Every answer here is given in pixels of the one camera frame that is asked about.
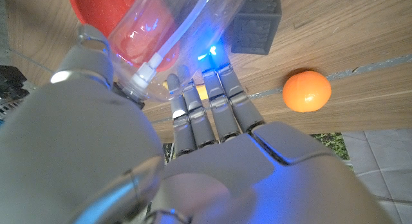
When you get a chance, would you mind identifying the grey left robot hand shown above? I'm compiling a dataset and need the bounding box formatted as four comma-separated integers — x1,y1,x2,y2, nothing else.
0,24,397,224

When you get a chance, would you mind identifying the clear dispenser bottle black pump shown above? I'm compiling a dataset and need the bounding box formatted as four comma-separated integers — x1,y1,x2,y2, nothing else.
108,0,250,109

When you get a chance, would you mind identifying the yellow banana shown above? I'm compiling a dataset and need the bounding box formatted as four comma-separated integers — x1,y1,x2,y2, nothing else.
162,81,209,101

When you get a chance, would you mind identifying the red bowl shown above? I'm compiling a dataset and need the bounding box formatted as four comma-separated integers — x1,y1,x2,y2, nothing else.
66,0,181,73

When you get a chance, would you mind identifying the dark grey cube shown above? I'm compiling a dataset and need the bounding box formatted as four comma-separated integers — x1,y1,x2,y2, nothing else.
230,0,283,55

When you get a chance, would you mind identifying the orange fruit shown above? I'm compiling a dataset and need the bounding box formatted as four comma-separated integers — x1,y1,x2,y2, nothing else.
282,70,332,113

